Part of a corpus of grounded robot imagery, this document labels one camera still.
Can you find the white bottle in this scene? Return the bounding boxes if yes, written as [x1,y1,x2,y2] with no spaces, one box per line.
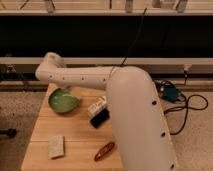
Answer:
[87,96,107,118]

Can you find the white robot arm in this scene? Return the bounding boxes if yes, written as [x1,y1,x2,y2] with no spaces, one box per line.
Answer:
[35,52,179,171]

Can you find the green ceramic bowl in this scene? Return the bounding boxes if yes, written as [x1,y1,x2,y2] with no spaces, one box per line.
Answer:
[48,88,80,113]

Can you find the black rectangular block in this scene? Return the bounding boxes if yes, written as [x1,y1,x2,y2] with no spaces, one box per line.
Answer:
[90,109,109,128]

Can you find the red brown oblong object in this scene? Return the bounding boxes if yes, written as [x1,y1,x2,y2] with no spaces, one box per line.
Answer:
[94,142,115,162]

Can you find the blue power adapter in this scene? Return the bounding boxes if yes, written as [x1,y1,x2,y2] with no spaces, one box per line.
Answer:
[161,85,179,102]

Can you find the beige sponge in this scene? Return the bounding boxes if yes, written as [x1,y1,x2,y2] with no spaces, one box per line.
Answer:
[48,135,65,159]

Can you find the black object on floor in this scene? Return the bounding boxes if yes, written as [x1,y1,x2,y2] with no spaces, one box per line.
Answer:
[0,129,17,137]

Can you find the black floor cable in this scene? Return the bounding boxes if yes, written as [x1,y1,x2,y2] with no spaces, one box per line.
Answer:
[153,79,210,136]

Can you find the black hanging cable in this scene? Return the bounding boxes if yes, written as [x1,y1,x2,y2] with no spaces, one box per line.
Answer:
[109,7,148,75]

